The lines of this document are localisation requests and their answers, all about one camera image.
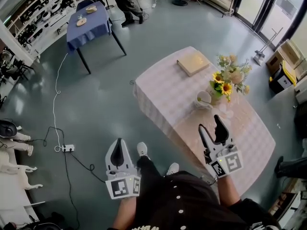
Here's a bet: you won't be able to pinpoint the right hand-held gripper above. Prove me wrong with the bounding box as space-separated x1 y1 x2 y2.
198 114 245 179

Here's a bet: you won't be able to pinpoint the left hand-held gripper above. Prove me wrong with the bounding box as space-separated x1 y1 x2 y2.
105 138 142 200

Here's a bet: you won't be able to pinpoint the white cup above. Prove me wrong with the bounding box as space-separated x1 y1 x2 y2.
193 91 214 110

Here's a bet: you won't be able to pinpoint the person's right forearm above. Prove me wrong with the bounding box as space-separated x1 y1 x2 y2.
216 175 242 207

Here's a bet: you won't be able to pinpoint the person's left forearm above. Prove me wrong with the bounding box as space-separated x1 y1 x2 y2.
111 196 138 230

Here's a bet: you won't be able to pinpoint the person's white sneaker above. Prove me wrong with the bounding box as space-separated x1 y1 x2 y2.
136 141 149 158
165 162 180 176

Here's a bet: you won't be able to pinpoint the person's black trousers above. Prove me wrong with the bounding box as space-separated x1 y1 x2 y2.
136 155 168 179

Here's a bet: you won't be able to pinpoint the flower bouquet in white vase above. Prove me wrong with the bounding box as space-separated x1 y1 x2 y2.
207 53 253 105

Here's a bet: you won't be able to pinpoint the table with pink checkered cloth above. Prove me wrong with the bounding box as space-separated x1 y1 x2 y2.
133 46 276 197

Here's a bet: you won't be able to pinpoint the person's black shirt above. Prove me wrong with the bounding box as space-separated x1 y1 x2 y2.
129 170 283 230

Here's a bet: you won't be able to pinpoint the beige book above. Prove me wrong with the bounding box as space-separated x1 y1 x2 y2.
177 51 211 78

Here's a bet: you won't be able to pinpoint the yellow black toolbox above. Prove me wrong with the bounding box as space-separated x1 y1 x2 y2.
268 60 298 95

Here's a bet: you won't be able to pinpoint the cardboard box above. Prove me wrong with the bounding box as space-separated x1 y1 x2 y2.
265 39 303 73

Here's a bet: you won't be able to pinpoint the white robot dog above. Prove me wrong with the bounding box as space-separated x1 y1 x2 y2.
0 149 44 191
0 119 34 157

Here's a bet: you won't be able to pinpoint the table with blue cloth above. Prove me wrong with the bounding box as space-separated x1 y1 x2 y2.
66 0 127 75

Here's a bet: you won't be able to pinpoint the glass entrance door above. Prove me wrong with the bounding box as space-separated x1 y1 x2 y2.
234 0 307 48

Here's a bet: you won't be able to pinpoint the white storage shelf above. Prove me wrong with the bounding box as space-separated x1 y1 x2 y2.
0 0 78 55

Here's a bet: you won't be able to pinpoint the black floor cable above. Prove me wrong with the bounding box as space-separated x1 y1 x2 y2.
71 151 107 184
28 126 81 230

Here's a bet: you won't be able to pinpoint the white dustpan with handle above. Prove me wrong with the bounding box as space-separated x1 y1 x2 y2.
253 27 284 67

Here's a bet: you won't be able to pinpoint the white floor cable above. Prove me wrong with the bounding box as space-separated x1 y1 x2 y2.
52 53 70 153

